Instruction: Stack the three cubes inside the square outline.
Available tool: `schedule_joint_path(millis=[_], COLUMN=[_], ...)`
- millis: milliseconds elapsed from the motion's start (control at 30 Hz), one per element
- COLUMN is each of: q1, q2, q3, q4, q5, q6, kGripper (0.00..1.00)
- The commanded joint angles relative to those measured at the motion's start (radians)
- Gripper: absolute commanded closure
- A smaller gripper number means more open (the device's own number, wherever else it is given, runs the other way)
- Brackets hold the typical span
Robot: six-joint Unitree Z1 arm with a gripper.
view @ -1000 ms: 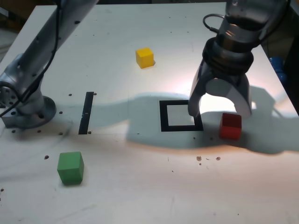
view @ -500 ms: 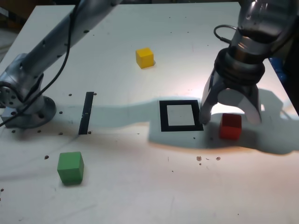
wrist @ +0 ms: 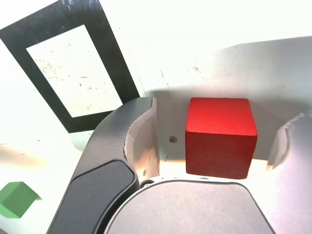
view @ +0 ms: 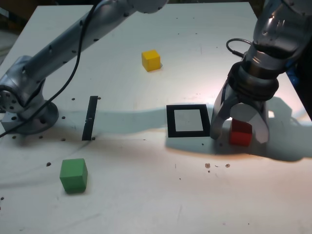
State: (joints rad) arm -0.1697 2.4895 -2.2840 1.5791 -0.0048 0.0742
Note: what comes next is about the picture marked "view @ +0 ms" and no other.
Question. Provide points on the blue object beside table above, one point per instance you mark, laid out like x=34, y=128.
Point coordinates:
x=293, y=78

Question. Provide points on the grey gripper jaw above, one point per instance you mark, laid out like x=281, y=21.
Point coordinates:
x=220, y=112
x=246, y=112

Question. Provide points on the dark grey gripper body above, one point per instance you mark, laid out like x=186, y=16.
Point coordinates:
x=253, y=101

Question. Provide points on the red cube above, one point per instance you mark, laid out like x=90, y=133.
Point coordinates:
x=240, y=137

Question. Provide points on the green cube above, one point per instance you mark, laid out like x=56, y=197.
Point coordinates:
x=73, y=175

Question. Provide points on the yellow cube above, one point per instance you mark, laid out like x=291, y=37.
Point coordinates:
x=150, y=61

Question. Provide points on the black tape strip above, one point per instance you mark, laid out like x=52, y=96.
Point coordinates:
x=89, y=114

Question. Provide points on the black tape square outline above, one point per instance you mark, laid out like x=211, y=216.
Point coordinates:
x=170, y=122

